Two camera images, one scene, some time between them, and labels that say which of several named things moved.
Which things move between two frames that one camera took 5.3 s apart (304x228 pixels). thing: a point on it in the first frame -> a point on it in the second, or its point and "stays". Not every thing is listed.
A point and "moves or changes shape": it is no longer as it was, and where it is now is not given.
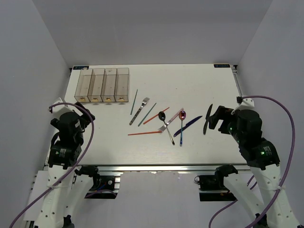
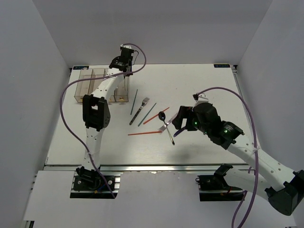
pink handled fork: (162, 128) stays
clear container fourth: (122, 86) stays
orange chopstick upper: (151, 118) stays
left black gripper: (85, 118) -> (130, 65)
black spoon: (162, 116) stays
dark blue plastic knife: (179, 130) stays
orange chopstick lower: (146, 133) stays
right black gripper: (222, 113) -> (184, 112)
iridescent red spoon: (182, 116) moves or changes shape
